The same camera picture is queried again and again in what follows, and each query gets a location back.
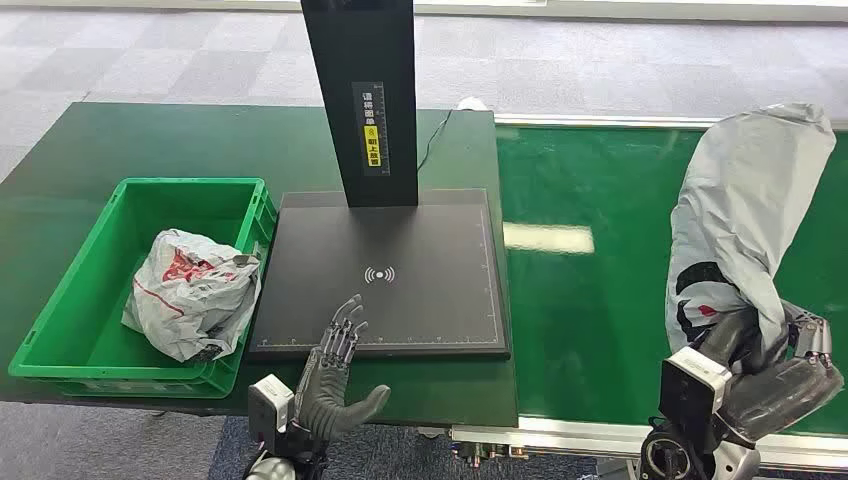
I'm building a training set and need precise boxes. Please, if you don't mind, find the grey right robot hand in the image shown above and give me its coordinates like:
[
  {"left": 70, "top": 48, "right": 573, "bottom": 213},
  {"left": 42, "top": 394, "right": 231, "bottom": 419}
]
[{"left": 698, "top": 299, "right": 846, "bottom": 446}]

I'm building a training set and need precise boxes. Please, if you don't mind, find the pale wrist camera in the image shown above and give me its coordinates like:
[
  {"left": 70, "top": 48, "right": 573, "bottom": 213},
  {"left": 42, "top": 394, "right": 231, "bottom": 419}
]
[
  {"left": 247, "top": 374, "right": 295, "bottom": 440},
  {"left": 659, "top": 347, "right": 733, "bottom": 440}
]

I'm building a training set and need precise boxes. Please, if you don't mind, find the thin black cable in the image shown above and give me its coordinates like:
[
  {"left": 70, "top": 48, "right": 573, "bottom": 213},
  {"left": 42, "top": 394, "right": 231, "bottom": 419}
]
[{"left": 417, "top": 109, "right": 455, "bottom": 175}]

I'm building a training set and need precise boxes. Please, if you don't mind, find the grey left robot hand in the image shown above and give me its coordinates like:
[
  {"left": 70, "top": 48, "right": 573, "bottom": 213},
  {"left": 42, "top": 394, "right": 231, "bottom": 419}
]
[{"left": 293, "top": 294, "right": 392, "bottom": 444}]

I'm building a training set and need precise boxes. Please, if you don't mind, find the green plastic crate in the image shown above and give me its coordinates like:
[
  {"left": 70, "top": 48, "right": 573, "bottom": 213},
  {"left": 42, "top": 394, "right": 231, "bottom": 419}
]
[{"left": 7, "top": 176, "right": 278, "bottom": 400}]

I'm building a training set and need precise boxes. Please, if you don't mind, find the crumpled grey red-printed package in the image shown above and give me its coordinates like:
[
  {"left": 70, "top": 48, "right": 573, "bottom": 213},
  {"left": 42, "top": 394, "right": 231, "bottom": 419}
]
[{"left": 121, "top": 229, "right": 264, "bottom": 364}]

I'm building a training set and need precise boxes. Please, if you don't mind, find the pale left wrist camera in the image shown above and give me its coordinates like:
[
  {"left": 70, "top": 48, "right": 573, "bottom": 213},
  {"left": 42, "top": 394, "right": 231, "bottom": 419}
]
[{"left": 247, "top": 374, "right": 295, "bottom": 440}]

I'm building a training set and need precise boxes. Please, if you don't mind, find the black yellow label sticker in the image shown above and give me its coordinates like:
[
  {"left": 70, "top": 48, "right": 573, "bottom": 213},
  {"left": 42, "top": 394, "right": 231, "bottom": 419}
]
[{"left": 351, "top": 80, "right": 391, "bottom": 178}]

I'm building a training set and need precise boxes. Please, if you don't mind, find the grey red-printed mailer package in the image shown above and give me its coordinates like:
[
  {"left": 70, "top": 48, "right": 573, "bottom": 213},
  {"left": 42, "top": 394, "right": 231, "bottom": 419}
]
[{"left": 665, "top": 102, "right": 838, "bottom": 356}]

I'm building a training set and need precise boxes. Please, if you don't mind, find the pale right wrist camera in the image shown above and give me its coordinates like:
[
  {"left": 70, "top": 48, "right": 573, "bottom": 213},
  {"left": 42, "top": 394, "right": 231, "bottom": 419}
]
[{"left": 659, "top": 347, "right": 733, "bottom": 440}]

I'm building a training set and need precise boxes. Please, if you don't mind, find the silver conveyor frame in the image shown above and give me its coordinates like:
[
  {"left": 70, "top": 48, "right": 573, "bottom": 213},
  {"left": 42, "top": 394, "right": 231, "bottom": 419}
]
[{"left": 450, "top": 113, "right": 848, "bottom": 473}]

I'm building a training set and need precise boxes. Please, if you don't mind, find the black inbound scanner machine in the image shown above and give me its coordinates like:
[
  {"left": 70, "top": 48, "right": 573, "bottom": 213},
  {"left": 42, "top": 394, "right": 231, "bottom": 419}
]
[{"left": 246, "top": 0, "right": 512, "bottom": 362}]

